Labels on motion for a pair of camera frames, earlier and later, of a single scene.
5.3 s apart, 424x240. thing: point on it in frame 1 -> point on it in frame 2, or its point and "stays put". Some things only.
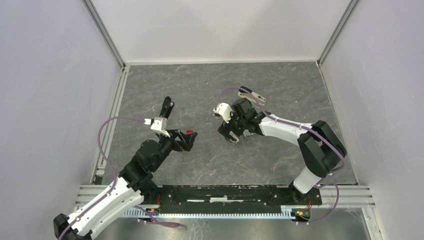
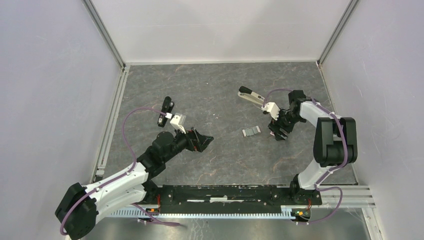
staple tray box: [246, 133] stays put
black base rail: [234, 196] stays put
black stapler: [167, 107] stays put
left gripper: [183, 144] -> [196, 141]
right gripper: [227, 127] -> [275, 125]
